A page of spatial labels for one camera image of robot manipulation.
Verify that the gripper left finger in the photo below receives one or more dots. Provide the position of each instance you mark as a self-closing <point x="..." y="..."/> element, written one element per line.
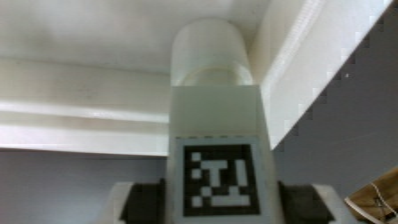
<point x="135" y="205"/>

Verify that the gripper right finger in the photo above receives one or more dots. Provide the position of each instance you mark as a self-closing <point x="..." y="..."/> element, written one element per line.
<point x="313" y="205"/>

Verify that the white table leg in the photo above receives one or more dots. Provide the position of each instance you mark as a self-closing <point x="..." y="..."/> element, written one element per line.
<point x="222" y="189"/>

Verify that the white square tabletop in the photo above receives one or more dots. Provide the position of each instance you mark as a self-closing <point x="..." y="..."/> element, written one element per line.
<point x="85" y="65"/>

